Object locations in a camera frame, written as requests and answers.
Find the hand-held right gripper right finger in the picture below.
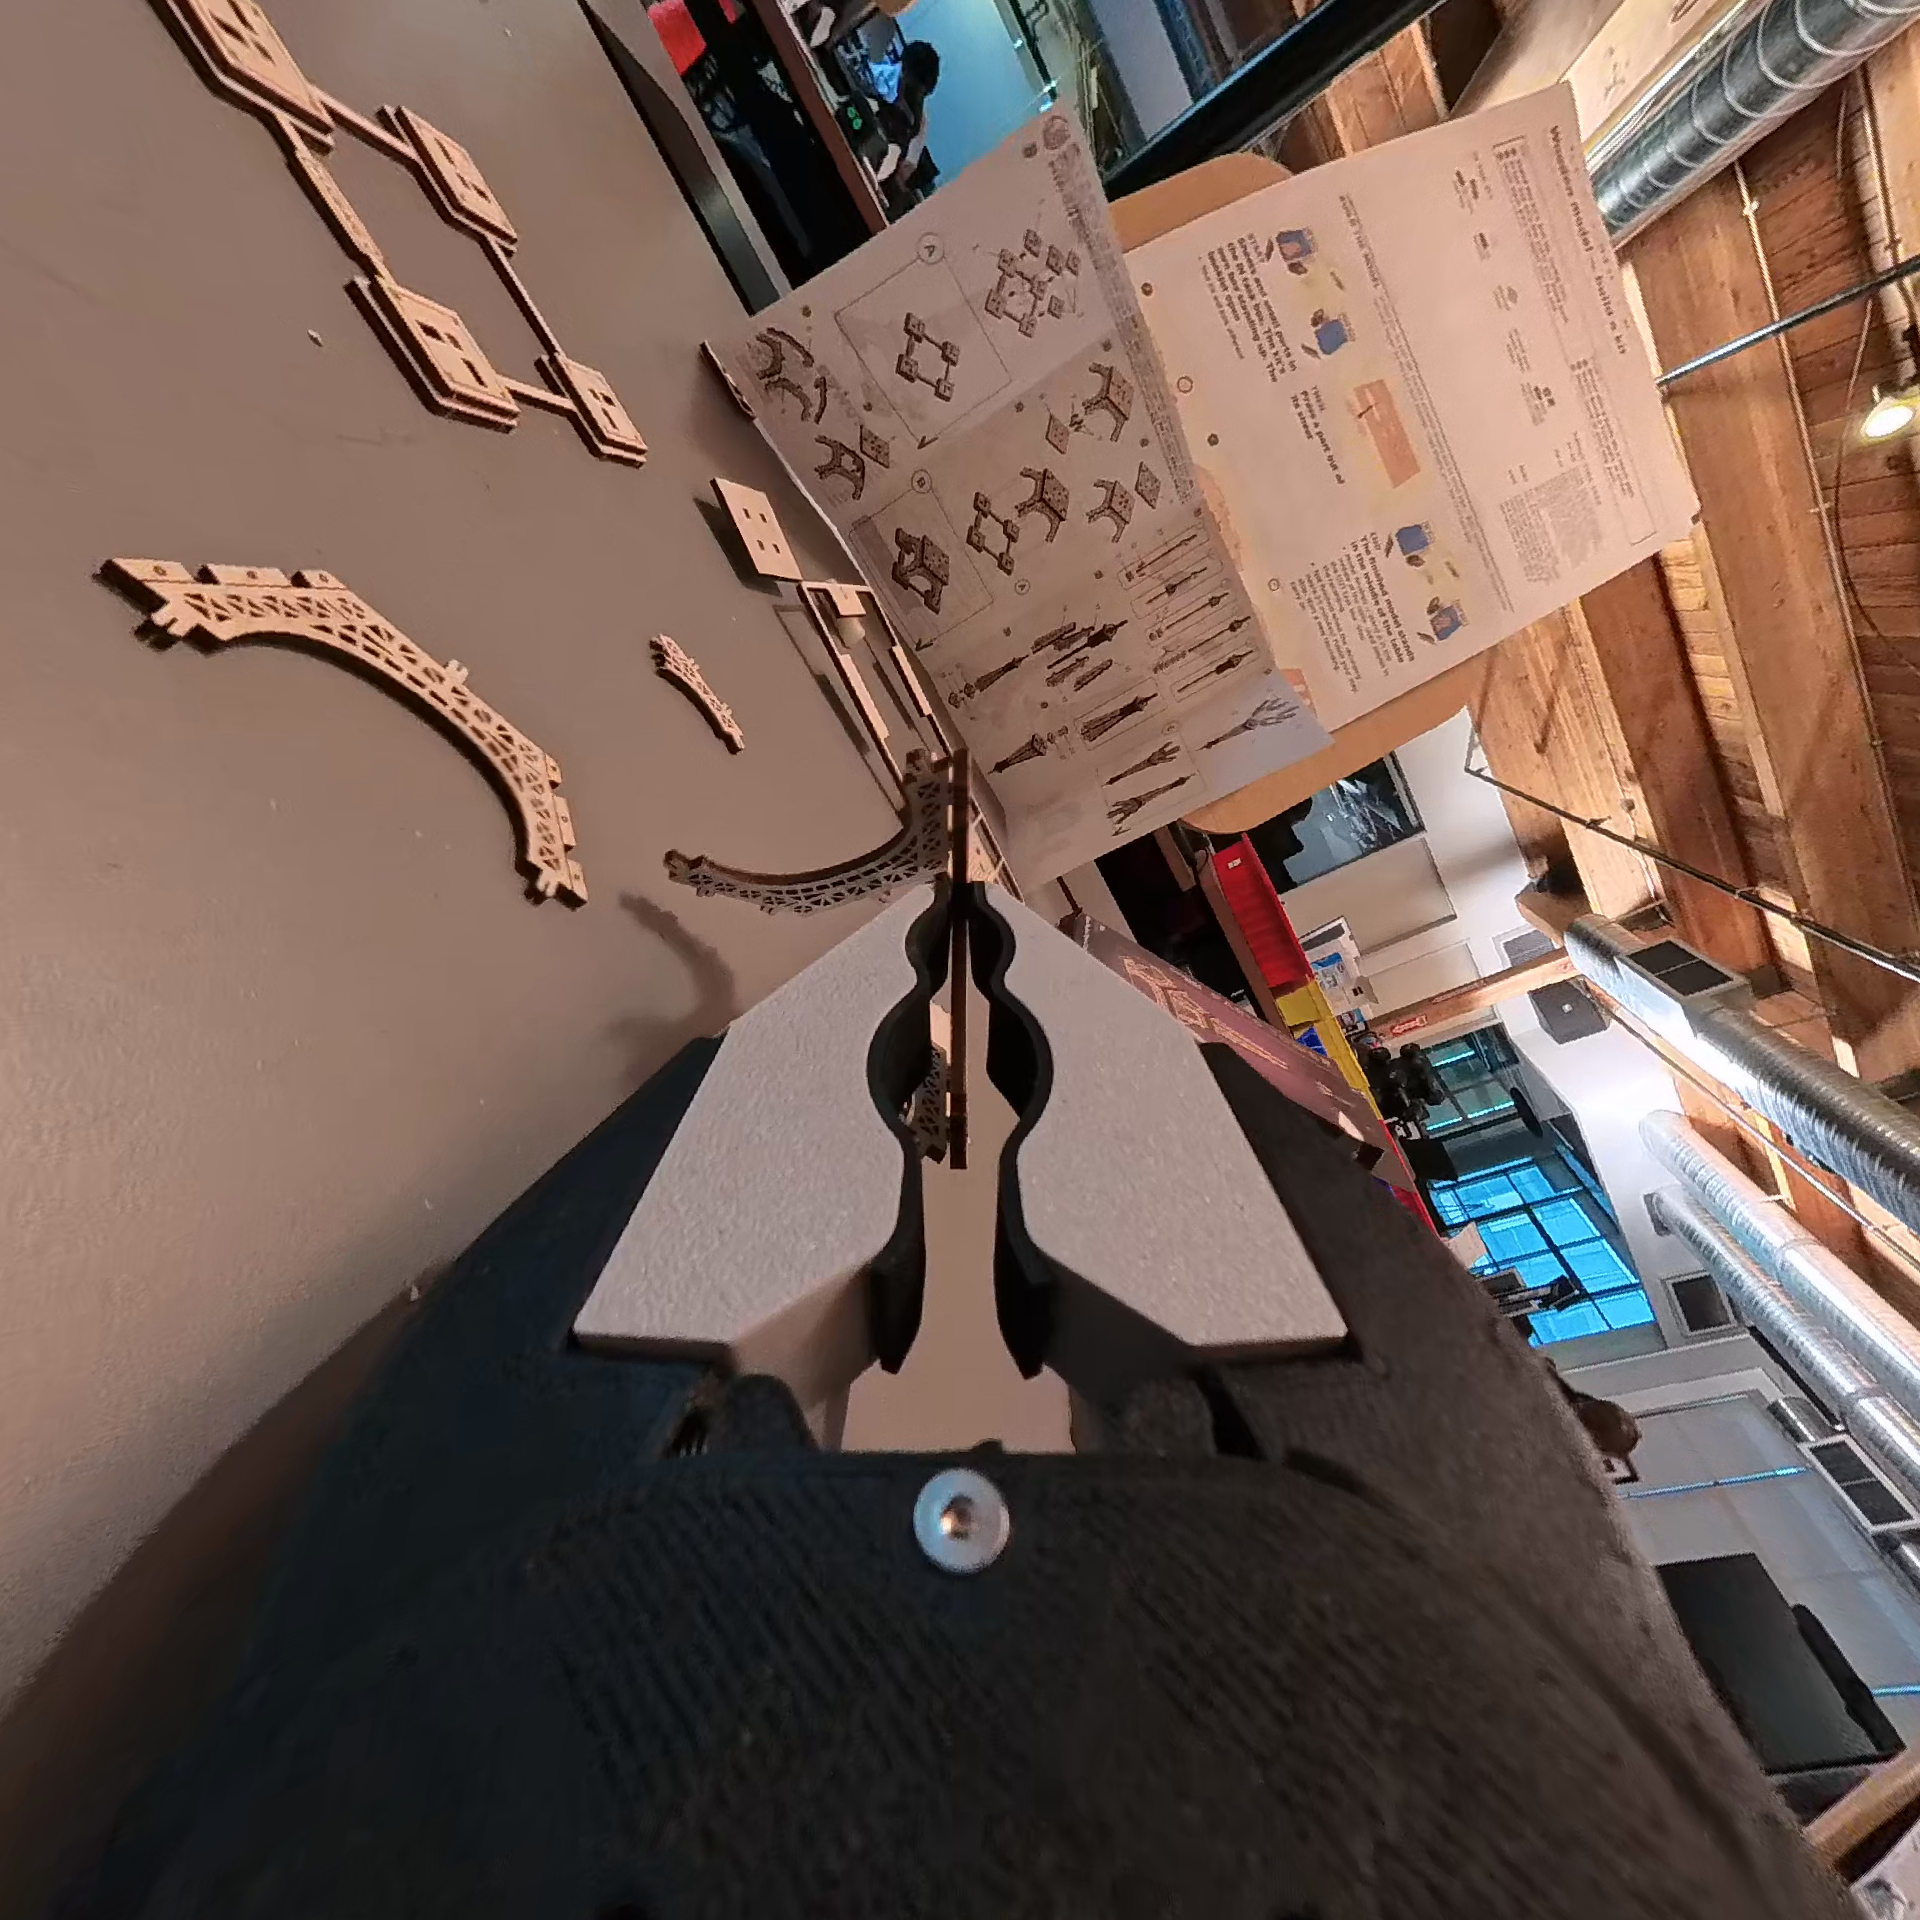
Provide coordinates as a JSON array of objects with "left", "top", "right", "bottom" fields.
[{"left": 967, "top": 881, "right": 1349, "bottom": 1453}]

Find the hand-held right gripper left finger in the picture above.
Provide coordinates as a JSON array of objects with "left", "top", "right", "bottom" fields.
[{"left": 574, "top": 881, "right": 952, "bottom": 1449}]

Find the purple tower model box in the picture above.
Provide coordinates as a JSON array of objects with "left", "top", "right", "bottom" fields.
[{"left": 1070, "top": 902, "right": 1421, "bottom": 1191}]

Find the wooden lattice arch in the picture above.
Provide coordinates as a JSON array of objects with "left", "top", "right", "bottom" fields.
[
  {"left": 662, "top": 746, "right": 980, "bottom": 1174},
  {"left": 99, "top": 556, "right": 592, "bottom": 911}
]

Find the square wooden base frame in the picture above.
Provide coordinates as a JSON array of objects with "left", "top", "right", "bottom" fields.
[{"left": 145, "top": 0, "right": 653, "bottom": 471}]

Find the grey desk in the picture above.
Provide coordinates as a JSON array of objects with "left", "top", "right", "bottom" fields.
[{"left": 0, "top": 0, "right": 1079, "bottom": 1742}]

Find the yellow plastic bin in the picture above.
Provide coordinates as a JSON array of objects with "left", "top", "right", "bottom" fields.
[{"left": 1270, "top": 970, "right": 1385, "bottom": 1086}]

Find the red plastic bin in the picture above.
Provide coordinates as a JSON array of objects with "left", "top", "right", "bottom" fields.
[{"left": 1198, "top": 830, "right": 1326, "bottom": 993}]

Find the brown cardboard board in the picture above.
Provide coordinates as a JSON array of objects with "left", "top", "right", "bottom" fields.
[{"left": 1105, "top": 145, "right": 1519, "bottom": 837}]

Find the small curved wooden piece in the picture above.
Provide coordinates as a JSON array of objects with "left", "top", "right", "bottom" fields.
[{"left": 646, "top": 630, "right": 750, "bottom": 756}]

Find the wooden plate with four holes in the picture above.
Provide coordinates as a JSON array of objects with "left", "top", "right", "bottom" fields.
[{"left": 703, "top": 472, "right": 816, "bottom": 584}]

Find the folded assembly instruction booklet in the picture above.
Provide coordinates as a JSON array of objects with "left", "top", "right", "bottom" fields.
[{"left": 701, "top": 110, "right": 1336, "bottom": 894}]

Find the wooden sheet frame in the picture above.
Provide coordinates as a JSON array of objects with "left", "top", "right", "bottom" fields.
[{"left": 768, "top": 573, "right": 965, "bottom": 793}]

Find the silver ventilation duct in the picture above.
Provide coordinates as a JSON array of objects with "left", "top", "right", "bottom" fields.
[
  {"left": 1638, "top": 1106, "right": 1920, "bottom": 1503},
  {"left": 1559, "top": 911, "right": 1920, "bottom": 1198},
  {"left": 1587, "top": 0, "right": 1920, "bottom": 252}
]

